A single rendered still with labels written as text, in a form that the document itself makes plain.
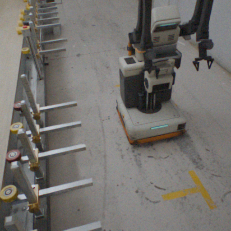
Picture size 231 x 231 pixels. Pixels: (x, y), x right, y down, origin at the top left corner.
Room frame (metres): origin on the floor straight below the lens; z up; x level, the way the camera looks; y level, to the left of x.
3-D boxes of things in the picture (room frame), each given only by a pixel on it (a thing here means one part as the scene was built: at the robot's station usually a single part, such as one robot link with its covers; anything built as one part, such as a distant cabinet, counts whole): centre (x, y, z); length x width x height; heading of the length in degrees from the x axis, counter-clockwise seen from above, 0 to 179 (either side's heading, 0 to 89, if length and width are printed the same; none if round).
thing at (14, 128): (1.19, 0.65, 0.85); 0.08 x 0.08 x 0.11
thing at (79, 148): (0.98, 0.41, 0.84); 0.43 x 0.03 x 0.04; 101
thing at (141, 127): (2.10, -0.39, 0.16); 0.67 x 0.64 x 0.25; 10
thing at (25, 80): (1.42, 0.58, 0.92); 0.04 x 0.04 x 0.48; 11
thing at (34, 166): (0.95, 0.49, 0.84); 0.14 x 0.06 x 0.05; 11
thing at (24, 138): (0.93, 0.49, 0.87); 0.04 x 0.04 x 0.48; 11
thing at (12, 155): (0.95, 0.60, 0.85); 0.08 x 0.08 x 0.11
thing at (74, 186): (0.74, 0.36, 0.82); 0.43 x 0.03 x 0.04; 101
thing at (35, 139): (1.19, 0.54, 0.82); 0.14 x 0.06 x 0.05; 11
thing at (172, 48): (1.81, -0.45, 0.99); 0.28 x 0.16 x 0.22; 100
